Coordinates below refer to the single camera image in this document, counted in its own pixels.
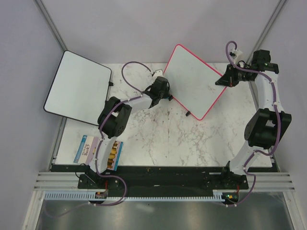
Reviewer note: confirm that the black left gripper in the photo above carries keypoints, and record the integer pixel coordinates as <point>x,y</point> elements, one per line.
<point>168,92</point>

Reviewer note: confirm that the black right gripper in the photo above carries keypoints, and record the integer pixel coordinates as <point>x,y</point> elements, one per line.
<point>227,79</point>

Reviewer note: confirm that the pink framed whiteboard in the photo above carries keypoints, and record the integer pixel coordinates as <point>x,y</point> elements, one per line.
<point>192,82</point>

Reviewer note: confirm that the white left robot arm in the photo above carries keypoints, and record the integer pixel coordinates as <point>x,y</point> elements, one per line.
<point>115,116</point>

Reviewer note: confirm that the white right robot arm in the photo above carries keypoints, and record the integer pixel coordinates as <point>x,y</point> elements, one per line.
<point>268,125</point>

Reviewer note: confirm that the black framed whiteboard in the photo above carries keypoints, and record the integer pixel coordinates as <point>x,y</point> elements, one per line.
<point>79,89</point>

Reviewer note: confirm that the dog picture book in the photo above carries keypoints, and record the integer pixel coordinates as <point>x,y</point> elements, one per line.
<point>90,152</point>

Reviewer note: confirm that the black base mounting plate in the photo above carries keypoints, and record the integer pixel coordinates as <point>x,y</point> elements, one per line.
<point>158,180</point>

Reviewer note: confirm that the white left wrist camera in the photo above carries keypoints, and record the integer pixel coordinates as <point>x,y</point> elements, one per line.
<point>157,73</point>

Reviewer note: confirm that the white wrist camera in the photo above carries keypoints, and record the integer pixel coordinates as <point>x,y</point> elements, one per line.
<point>157,73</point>
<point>236,55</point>

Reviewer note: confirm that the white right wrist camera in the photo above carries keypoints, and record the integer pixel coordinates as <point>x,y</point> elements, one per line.
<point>236,55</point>

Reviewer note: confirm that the light blue cable duct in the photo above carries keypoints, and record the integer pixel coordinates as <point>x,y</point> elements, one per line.
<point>95,196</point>

